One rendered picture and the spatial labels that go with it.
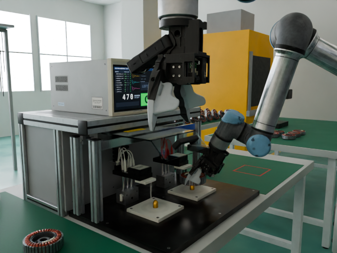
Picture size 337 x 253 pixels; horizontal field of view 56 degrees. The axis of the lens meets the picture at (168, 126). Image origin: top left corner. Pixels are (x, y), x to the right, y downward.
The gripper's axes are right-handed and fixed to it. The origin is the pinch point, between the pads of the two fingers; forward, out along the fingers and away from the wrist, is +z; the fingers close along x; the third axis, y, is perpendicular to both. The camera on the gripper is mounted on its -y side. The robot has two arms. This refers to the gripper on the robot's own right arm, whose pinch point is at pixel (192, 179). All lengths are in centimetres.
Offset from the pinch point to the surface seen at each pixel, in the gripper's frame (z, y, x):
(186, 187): 5.3, -0.7, -0.2
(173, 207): 1.2, 6.2, -20.2
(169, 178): 7.5, -9.9, -0.2
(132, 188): 6.0, -10.8, -23.8
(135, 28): 37, -315, 273
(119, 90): -26.9, -30.3, -28.9
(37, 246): 7, -5, -66
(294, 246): 46, 48, 89
